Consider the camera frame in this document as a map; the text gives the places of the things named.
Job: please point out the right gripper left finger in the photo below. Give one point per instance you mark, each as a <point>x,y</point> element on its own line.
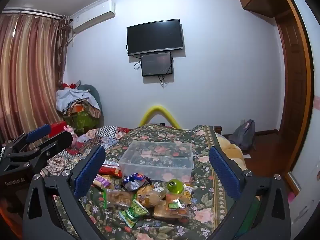
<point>41,219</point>

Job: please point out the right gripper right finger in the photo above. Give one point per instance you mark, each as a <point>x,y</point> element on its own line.
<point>260,209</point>

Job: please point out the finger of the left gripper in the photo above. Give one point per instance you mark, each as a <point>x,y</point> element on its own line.
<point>24,140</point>
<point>53,143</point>

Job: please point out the purple biscuit pack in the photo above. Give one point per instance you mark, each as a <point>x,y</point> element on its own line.
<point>103,182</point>

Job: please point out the red snack bag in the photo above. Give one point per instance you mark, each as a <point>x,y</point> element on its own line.
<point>111,168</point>

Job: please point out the clear bag brown crisps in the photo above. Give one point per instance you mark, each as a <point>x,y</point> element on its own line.
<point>122,199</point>

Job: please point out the green pea snack bag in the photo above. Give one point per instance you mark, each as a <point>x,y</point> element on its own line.
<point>131,215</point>

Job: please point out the blue white cracker bag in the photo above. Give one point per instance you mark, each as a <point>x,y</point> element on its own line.
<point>135,181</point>

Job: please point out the green lid jar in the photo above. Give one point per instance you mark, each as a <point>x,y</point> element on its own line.
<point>175,186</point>

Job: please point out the yellow puff snack bag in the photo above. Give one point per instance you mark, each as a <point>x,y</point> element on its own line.
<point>150,196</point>

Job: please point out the clear plastic storage bin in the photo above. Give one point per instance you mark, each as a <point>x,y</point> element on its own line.
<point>159,161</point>

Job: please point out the orange fried snack bag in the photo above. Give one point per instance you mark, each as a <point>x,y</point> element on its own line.
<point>176,205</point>

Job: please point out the red box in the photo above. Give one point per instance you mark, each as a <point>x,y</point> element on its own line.
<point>57,128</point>

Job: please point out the pink plush toy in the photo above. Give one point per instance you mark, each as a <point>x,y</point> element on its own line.
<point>70,129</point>

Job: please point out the pile of clothes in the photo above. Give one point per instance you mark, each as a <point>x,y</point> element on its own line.
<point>77,107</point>

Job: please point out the patchwork quilt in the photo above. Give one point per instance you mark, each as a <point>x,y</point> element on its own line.
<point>105,136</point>

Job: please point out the green armchair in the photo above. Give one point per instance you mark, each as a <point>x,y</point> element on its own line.
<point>96,95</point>

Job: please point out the beige blanket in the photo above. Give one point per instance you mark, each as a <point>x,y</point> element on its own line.
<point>232,151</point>

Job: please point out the grey backpack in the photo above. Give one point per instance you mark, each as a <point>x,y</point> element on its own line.
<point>244,136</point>

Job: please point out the striped pink curtain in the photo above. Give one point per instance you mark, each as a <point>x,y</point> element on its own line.
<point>33,53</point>

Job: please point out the white air conditioner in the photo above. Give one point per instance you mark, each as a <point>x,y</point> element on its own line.
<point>95,15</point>

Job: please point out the wooden door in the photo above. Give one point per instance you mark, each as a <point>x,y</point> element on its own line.
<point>299,82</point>

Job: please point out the small wall monitor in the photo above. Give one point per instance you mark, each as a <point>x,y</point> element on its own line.
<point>156,64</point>

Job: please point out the large wall television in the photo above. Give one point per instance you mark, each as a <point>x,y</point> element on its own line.
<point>154,36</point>

